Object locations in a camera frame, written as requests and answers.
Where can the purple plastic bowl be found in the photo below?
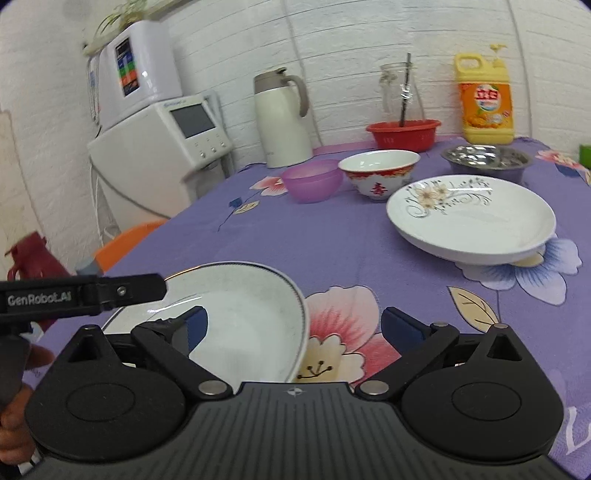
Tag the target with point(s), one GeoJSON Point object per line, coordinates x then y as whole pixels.
{"type": "Point", "coordinates": [311, 182]}

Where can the red and white ceramic bowl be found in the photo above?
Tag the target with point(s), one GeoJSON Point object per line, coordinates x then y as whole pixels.
{"type": "Point", "coordinates": [378, 177]}

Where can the white water dispenser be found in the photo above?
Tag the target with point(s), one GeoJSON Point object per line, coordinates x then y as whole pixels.
{"type": "Point", "coordinates": [147, 166]}

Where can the white floral plate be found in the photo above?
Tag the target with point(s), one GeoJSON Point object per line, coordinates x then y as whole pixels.
{"type": "Point", "coordinates": [475, 221]}

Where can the clear glass pitcher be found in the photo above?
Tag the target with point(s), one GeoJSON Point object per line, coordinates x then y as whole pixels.
{"type": "Point", "coordinates": [392, 97]}

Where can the white water purifier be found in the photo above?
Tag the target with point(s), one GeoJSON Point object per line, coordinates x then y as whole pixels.
{"type": "Point", "coordinates": [138, 69]}

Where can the orange plastic stool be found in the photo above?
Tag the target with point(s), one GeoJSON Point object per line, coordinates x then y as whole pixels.
{"type": "Point", "coordinates": [129, 240]}

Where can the green potted plant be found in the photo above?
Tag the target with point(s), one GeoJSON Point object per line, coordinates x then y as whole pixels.
{"type": "Point", "coordinates": [120, 16]}

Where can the yellow detergent bottle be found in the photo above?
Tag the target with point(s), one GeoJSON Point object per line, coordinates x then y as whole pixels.
{"type": "Point", "coordinates": [487, 106]}

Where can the red plastic basket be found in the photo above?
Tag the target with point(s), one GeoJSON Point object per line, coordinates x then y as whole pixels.
{"type": "Point", "coordinates": [406, 136]}

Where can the dark red kettle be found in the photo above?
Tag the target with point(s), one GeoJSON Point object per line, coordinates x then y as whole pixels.
{"type": "Point", "coordinates": [37, 258]}

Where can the white thermos jug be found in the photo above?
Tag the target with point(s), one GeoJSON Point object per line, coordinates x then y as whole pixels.
{"type": "Point", "coordinates": [281, 124]}

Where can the purple floral tablecloth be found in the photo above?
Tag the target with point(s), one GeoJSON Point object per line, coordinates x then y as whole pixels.
{"type": "Point", "coordinates": [323, 235]}

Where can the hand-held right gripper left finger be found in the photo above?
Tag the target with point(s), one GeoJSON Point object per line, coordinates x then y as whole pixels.
{"type": "Point", "coordinates": [196, 328]}

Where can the black stirring stick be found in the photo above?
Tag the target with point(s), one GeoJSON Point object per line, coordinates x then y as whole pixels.
{"type": "Point", "coordinates": [405, 92]}

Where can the white plate with dark rim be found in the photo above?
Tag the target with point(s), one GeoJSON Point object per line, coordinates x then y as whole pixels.
{"type": "Point", "coordinates": [249, 318]}

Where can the stainless steel bowl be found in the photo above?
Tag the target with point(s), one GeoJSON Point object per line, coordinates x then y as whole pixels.
{"type": "Point", "coordinates": [487, 159]}

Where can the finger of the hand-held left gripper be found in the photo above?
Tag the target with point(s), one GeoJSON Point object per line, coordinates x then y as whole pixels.
{"type": "Point", "coordinates": [129, 290]}

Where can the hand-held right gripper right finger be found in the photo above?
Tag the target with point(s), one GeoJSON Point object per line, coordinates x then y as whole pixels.
{"type": "Point", "coordinates": [398, 328]}

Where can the person's left hand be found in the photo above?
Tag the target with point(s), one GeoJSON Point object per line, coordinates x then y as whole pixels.
{"type": "Point", "coordinates": [14, 436]}

